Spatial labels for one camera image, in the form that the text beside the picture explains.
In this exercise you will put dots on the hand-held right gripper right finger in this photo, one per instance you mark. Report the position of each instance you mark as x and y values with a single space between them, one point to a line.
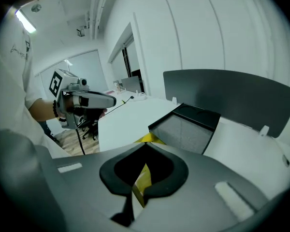
203 197

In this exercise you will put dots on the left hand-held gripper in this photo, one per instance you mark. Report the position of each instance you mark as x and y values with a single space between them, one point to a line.
62 86

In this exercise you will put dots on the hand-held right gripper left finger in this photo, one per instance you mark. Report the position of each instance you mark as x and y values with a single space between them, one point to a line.
82 182

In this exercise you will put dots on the person's left forearm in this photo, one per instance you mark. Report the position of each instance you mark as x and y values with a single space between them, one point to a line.
42 110

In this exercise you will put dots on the person's left hand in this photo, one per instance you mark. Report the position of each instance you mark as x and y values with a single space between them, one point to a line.
68 105

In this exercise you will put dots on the small desk ornaments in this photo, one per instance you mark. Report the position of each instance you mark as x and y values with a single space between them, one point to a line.
117 86

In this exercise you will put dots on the black office chair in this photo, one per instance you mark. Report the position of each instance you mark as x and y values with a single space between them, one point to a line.
90 129

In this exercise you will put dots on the large window with blinds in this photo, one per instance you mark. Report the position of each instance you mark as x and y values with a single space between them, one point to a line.
87 71

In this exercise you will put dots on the dark grey desk partition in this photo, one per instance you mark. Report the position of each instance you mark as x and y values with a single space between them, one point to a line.
232 93
131 84

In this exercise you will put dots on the white power strip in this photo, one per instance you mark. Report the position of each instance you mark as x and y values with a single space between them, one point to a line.
139 96

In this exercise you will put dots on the white-framed window with blind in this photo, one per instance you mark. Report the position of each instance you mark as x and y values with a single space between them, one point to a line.
125 57

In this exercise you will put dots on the black desktop storage case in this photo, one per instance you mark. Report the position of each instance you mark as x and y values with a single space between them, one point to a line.
183 134

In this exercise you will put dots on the ceiling-mounted grey device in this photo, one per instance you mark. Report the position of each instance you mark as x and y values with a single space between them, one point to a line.
81 31

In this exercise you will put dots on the white ceiling pipes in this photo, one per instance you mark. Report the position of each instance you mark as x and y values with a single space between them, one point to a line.
99 8

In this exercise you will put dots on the white t-shirt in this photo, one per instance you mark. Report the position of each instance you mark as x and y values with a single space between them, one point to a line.
7 93

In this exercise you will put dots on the ceiling tube light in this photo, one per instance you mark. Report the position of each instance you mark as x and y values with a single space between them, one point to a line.
25 20

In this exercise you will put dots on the round ceiling detector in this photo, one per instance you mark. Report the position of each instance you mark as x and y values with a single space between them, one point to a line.
36 8

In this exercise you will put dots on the white partition bracket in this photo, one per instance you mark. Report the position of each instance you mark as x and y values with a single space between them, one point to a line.
174 100
264 131

